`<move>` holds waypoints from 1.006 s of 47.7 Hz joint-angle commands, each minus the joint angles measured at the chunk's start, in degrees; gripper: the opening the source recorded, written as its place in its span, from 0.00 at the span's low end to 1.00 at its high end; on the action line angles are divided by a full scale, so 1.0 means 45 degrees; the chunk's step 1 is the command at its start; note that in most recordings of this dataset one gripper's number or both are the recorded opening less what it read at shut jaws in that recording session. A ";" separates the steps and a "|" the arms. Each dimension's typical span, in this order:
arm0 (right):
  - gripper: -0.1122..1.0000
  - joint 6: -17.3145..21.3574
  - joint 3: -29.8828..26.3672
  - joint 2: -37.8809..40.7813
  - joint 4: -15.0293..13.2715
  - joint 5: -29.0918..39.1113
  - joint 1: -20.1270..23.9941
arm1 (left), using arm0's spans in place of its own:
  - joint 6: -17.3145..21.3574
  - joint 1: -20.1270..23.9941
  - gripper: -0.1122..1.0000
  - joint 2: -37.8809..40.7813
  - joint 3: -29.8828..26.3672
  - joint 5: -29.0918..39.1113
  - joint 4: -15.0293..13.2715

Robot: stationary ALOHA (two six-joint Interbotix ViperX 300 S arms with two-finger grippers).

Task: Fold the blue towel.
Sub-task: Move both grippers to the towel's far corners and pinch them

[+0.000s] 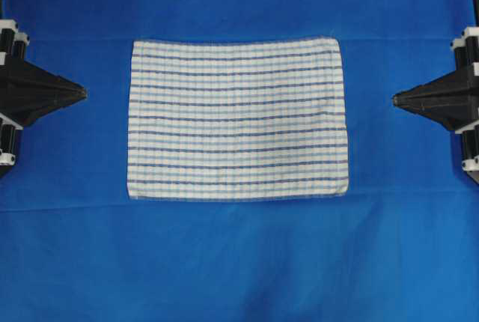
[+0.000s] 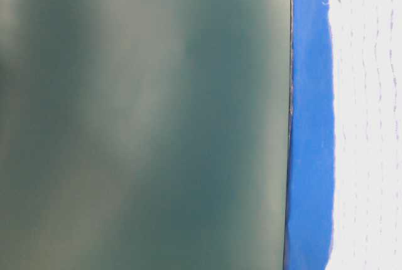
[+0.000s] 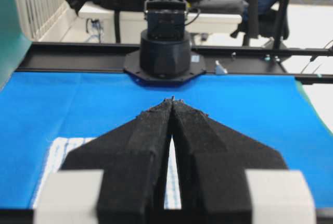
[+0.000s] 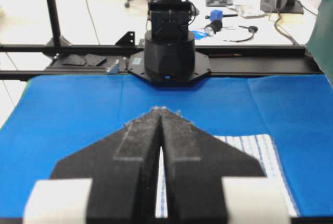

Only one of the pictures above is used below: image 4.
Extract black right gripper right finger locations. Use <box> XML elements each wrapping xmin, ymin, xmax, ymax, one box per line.
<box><xmin>160</xmin><ymin>109</ymin><xmax>290</xmax><ymax>223</ymax></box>

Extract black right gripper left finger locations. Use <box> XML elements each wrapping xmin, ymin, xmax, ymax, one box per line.
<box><xmin>23</xmin><ymin>110</ymin><xmax>161</xmax><ymax>223</ymax></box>

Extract blue striped white towel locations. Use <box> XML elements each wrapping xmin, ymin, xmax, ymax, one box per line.
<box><xmin>155</xmin><ymin>134</ymin><xmax>300</xmax><ymax>219</ymax></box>

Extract blue table cloth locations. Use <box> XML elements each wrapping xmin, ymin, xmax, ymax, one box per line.
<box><xmin>1</xmin><ymin>75</ymin><xmax>332</xmax><ymax>217</ymax></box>

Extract black headset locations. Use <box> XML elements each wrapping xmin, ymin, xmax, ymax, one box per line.
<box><xmin>204</xmin><ymin>20</ymin><xmax>258</xmax><ymax>43</ymax></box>

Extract blue plastic block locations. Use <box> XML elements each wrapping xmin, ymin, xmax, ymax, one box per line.
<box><xmin>205</xmin><ymin>10</ymin><xmax>223</xmax><ymax>21</ymax></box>

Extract green backdrop sheet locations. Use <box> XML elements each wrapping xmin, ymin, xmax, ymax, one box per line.
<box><xmin>307</xmin><ymin>0</ymin><xmax>332</xmax><ymax>83</ymax></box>

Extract black metal frame rail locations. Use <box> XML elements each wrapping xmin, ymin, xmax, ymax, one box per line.
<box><xmin>1</xmin><ymin>45</ymin><xmax>322</xmax><ymax>86</ymax></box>

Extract black upright frame post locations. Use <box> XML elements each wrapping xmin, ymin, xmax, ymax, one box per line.
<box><xmin>47</xmin><ymin>0</ymin><xmax>71</xmax><ymax>47</ymax></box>

